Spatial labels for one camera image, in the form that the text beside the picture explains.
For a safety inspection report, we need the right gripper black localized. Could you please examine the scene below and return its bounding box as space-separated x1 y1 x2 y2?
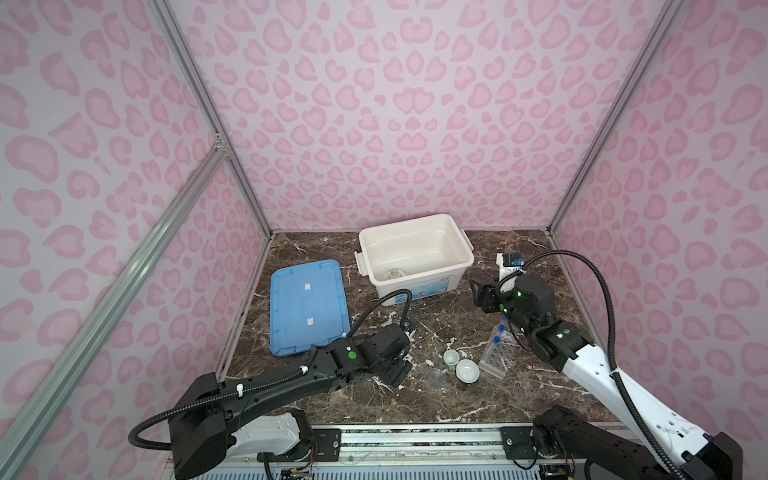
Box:
467 274 537 337

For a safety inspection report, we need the test tube with blue cap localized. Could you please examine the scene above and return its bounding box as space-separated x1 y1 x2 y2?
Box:
490 336 504 362

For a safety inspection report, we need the clear plastic test tube rack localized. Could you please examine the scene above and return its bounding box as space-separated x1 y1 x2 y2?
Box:
478 324 521 379

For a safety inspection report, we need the clear glass flask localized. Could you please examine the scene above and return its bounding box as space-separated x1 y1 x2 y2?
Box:
383 268 407 281

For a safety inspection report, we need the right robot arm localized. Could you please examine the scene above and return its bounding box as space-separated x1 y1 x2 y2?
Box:
470 272 744 479

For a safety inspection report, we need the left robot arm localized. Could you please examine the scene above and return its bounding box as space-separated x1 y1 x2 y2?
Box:
169 324 412 479

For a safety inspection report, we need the small white ceramic crucible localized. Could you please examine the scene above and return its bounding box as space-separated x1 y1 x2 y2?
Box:
442 349 460 368

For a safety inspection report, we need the white ceramic evaporating dish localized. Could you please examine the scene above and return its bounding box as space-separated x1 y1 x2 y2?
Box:
455 359 480 384

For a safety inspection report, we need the blue plastic bin lid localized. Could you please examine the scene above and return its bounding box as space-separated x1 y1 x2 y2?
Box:
270 260 350 357

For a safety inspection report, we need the white plastic storage bin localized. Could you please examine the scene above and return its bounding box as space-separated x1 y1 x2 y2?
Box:
355 214 475 299

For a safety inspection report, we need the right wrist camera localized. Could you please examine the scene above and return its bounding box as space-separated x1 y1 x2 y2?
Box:
496 251 524 280

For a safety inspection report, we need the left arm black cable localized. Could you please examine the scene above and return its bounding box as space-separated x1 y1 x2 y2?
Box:
127 288 414 451

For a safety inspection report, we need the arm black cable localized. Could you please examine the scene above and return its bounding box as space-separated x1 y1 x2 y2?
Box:
497 249 691 480
127 288 414 451

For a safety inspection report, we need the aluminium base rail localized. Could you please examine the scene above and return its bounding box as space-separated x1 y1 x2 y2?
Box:
158 423 607 480

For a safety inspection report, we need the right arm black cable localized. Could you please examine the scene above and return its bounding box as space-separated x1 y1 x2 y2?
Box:
497 249 691 480

